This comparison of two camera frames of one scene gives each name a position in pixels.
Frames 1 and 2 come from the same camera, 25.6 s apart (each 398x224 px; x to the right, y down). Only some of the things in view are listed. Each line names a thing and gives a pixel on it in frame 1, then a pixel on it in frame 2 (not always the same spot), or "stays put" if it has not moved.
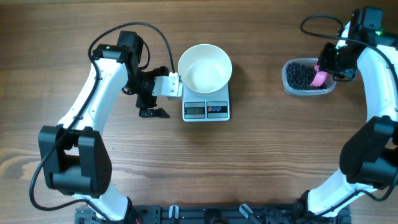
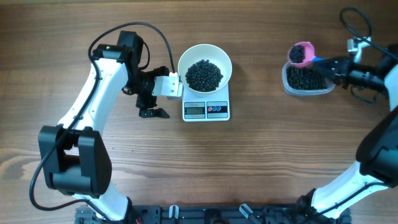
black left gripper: (150, 102) stays put
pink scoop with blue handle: (320, 77) -> (303, 53)
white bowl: (204, 68) stays put
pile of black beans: (300, 76) stays put
